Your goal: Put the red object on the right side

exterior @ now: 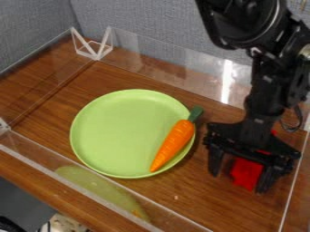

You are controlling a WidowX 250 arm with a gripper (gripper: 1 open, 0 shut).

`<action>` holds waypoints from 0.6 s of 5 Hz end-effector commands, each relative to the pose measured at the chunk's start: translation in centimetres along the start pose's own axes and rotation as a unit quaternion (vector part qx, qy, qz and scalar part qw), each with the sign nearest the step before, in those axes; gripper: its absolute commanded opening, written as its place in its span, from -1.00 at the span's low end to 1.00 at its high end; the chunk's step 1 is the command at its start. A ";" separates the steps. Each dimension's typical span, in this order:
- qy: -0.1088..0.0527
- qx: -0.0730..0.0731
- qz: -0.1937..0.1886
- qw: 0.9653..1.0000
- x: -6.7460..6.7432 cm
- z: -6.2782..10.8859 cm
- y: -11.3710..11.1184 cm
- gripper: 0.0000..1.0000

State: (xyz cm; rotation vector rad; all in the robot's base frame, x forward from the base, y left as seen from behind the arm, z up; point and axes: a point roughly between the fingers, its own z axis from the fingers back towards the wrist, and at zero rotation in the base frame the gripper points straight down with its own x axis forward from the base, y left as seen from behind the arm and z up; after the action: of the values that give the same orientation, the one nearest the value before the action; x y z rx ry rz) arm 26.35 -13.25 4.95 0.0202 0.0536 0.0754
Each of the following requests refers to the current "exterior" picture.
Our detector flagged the red ridged block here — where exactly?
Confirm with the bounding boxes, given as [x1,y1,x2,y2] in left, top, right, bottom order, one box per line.
[230,157,265,191]

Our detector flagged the clear acrylic enclosure wall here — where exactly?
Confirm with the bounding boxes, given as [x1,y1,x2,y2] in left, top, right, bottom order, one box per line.
[0,29,310,232]

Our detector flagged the clear acrylic corner bracket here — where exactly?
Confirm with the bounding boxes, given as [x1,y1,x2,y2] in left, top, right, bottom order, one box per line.
[71,26,114,61]

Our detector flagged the light green plate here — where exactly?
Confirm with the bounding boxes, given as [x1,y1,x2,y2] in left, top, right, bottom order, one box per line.
[71,89,191,179]

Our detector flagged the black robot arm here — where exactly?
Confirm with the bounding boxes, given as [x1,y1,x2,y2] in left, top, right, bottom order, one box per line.
[195,0,310,193]

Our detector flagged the orange toy carrot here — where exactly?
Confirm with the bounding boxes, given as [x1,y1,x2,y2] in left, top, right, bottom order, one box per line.
[148,106,203,172]

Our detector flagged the black cable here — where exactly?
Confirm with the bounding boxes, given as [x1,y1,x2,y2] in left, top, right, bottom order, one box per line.
[279,103,305,133]

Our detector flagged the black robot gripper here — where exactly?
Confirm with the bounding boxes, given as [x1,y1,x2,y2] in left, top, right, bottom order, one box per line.
[203,115,302,194]

